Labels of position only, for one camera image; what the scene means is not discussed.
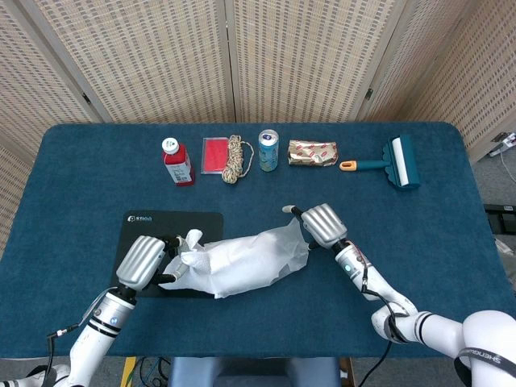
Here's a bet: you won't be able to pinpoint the gold foil snack package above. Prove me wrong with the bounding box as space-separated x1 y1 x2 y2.
287 139 339 167

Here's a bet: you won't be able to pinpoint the woven folding screen panel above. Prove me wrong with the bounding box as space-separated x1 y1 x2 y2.
225 0 406 124
19 0 239 124
356 0 516 162
0 0 112 259

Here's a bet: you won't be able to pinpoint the red juice bottle white cap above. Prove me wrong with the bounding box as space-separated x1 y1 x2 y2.
160 137 196 187

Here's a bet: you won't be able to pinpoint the yellow floor strip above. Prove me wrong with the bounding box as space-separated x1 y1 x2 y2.
120 356 138 387

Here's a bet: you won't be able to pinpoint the red card in clear sleeve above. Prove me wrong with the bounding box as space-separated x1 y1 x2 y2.
200 136 233 176

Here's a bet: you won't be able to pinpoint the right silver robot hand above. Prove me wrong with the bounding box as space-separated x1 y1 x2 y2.
281 203 348 250

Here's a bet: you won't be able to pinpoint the blue felt table cover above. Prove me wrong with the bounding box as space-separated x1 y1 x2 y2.
0 122 511 360

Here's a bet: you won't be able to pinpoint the white towel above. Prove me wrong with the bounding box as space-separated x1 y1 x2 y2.
159 228 291 300

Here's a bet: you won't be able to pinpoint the black box on floor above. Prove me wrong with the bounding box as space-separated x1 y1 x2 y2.
483 203 516 235

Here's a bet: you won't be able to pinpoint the beige coiled rope bundle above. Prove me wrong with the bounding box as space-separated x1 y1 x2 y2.
221 134 256 185

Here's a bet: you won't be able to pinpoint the tangled floor cables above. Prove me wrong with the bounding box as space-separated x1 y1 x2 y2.
136 356 173 387

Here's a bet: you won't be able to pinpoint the white power strip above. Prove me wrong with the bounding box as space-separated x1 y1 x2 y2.
490 131 516 148

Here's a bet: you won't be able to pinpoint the clear plastic zip bag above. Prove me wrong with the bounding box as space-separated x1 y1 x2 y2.
209 219 311 300

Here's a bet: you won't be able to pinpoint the black mouse pad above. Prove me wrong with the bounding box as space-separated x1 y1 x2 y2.
110 210 225 300

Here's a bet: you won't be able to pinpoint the white floor cable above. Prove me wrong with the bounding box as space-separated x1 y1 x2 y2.
489 144 516 182

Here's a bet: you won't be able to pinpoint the teal lint roller orange tip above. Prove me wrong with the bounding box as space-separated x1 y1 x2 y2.
339 134 422 189

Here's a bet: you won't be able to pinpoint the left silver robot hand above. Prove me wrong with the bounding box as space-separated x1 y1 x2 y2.
115 234 190 290

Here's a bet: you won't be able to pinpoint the blue grey robot torso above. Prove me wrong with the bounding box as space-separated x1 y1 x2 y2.
167 356 342 387

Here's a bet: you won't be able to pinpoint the light blue drink can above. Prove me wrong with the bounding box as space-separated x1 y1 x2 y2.
257 129 280 173

